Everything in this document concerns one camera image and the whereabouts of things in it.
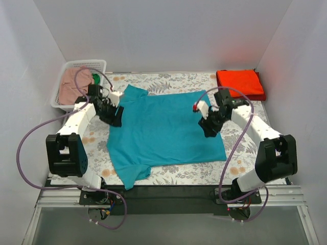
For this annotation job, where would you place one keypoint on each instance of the floral patterned table mat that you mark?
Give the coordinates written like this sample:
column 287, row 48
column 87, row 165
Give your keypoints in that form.
column 96, row 135

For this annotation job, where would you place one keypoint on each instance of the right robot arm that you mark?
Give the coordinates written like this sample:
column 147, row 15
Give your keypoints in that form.
column 276, row 156

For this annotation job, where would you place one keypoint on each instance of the pink crumpled garment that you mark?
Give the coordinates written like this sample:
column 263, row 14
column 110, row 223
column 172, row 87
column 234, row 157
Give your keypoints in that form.
column 68, row 92

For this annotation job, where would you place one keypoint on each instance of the folded orange t-shirt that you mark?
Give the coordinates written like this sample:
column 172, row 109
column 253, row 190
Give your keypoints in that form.
column 240, row 82

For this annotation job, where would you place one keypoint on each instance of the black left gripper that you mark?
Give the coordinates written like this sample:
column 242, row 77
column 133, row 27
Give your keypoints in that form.
column 110, row 115

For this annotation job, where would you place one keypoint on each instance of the white plastic laundry basket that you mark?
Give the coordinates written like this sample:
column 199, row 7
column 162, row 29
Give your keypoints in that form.
column 96, row 66

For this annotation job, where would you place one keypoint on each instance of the teal t-shirt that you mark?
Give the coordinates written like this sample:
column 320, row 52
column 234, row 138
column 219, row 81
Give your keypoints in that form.
column 159, row 130

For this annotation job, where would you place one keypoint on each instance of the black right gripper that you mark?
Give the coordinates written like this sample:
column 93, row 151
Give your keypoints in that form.
column 211, row 124

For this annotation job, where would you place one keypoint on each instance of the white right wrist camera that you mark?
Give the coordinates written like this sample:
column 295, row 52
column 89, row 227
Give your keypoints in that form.
column 201, row 107

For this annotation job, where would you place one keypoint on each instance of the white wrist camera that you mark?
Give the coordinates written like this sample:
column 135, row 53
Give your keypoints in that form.
column 201, row 107
column 114, row 97

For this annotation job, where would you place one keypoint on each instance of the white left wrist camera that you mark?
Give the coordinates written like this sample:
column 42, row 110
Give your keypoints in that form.
column 114, row 97

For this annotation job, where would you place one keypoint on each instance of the green garment in basket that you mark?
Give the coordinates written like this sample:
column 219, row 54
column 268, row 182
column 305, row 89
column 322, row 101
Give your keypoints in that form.
column 96, row 78

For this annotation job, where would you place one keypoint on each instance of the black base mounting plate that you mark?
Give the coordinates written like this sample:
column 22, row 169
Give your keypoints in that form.
column 171, row 199

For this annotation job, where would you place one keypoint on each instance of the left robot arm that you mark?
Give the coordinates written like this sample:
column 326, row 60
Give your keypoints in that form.
column 67, row 157

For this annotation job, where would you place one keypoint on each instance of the aluminium frame rail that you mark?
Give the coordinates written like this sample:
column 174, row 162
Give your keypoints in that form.
column 279, row 195

